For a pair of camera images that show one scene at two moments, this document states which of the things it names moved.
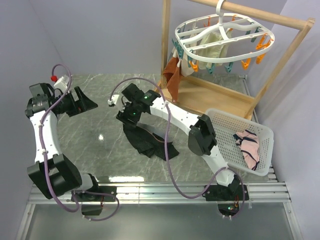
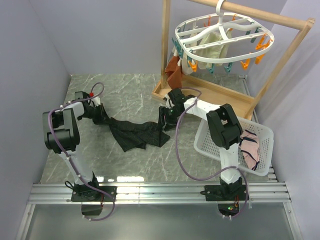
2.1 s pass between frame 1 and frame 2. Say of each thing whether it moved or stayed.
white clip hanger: stayed
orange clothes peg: stayed
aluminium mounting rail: stayed
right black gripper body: moved
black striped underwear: moved
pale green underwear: stayed
